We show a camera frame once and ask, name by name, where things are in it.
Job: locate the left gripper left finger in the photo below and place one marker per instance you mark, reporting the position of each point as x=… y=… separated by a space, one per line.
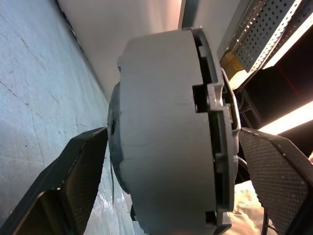
x=61 y=186

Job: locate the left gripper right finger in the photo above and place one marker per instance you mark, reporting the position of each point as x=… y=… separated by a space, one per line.
x=274 y=176

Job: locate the grey segmented motor cover disc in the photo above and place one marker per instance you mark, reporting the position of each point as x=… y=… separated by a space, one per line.
x=215 y=98

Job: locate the silver motor stator copper windings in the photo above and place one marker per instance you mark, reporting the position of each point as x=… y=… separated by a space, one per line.
x=166 y=122

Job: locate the beige crumpled sheet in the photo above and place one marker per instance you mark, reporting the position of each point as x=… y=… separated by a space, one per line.
x=244 y=208

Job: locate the bright light tube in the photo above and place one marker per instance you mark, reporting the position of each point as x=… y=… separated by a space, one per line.
x=293 y=120

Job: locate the metal lattice strut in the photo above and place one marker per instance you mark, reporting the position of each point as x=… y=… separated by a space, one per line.
x=249 y=107

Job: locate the blue plastic table cover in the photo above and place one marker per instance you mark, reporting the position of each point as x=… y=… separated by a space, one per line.
x=36 y=73

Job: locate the brown cardboard block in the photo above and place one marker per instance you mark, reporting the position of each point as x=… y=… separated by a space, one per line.
x=234 y=62

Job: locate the perforated metal tray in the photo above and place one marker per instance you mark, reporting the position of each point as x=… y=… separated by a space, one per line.
x=264 y=29

